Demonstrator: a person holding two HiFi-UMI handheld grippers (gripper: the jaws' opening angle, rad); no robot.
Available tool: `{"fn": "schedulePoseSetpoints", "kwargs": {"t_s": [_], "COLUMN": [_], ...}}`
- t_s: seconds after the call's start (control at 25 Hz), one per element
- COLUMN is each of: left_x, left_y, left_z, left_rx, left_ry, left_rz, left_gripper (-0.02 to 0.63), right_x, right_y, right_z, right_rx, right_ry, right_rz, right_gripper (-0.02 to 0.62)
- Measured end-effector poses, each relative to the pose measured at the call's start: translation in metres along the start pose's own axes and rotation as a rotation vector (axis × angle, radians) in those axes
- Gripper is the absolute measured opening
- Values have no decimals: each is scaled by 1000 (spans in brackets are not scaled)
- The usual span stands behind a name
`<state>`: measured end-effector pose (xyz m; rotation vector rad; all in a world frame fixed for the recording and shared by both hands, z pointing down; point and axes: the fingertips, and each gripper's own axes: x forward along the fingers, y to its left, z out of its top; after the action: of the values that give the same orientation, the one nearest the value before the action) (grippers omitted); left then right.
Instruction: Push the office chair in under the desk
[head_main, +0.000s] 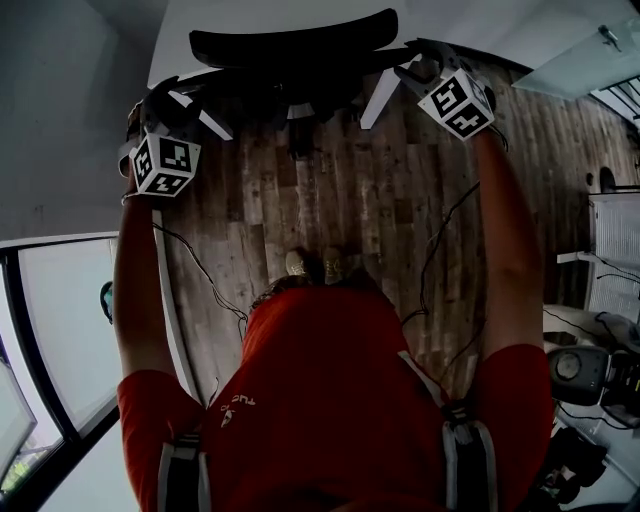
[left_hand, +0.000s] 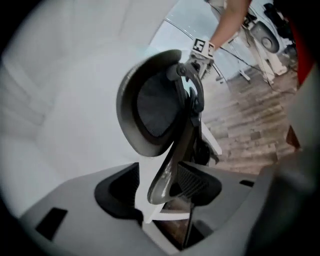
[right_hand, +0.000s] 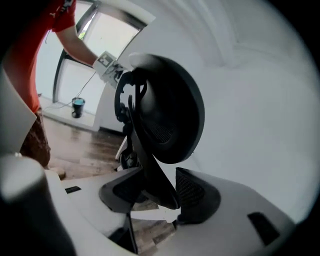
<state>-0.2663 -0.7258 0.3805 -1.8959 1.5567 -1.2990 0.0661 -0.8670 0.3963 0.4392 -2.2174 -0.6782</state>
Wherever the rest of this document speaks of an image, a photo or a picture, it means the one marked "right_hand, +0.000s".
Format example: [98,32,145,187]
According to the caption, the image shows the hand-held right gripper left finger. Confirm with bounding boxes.
[59,166,146,238]

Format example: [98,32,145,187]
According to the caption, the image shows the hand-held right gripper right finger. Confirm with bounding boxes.
[159,166,299,256]

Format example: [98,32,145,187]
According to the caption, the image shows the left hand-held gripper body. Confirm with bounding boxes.
[92,50,129,89]

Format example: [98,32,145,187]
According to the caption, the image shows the person's left forearm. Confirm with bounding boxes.
[55,24,99,67]

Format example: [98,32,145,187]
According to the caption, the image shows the dark-framed window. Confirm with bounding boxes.
[35,0,149,106]

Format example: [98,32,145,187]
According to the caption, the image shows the black bucket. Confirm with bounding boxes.
[71,97,86,119]

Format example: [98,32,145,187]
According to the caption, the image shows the person's brown trousers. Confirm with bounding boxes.
[19,107,52,169]

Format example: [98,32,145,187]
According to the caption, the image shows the person's red shirt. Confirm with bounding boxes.
[4,0,77,114]

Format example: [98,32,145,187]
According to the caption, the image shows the thin black cable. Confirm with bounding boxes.
[41,70,98,111]

